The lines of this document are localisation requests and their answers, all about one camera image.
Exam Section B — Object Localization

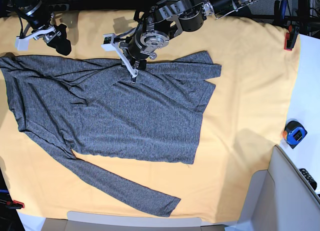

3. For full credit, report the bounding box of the black perforated object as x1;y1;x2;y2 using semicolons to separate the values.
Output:
299;168;318;191

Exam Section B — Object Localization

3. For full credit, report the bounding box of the blue tape measure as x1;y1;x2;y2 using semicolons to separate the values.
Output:
282;119;308;149

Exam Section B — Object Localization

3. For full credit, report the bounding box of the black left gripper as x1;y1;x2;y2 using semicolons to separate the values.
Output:
122;49;147;71

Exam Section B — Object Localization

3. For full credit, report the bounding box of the red clamp left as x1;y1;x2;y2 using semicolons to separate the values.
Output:
5;200;25;210

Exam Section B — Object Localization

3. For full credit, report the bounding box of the blue handled tool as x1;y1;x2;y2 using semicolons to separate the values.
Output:
279;0;287;20

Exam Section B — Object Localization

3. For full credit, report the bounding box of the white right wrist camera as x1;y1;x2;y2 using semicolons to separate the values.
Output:
14;24;62;51

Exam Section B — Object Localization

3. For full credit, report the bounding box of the red clamp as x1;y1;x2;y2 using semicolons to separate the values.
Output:
5;200;25;210
284;25;300;51

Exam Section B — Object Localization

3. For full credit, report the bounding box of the grey long-sleeve shirt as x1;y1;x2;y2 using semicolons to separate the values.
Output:
0;51;222;217

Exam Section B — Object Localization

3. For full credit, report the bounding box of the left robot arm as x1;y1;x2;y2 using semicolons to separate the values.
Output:
119;0;258;75

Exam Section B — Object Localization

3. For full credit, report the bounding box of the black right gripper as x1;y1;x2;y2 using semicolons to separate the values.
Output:
44;23;72;56

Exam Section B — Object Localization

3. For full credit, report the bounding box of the red clamp right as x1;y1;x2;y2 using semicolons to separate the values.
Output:
284;25;300;51

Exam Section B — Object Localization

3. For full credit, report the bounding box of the yellow table cloth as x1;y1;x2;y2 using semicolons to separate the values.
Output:
0;16;301;223

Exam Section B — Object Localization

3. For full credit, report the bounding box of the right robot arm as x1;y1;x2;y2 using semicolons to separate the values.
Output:
10;0;72;56

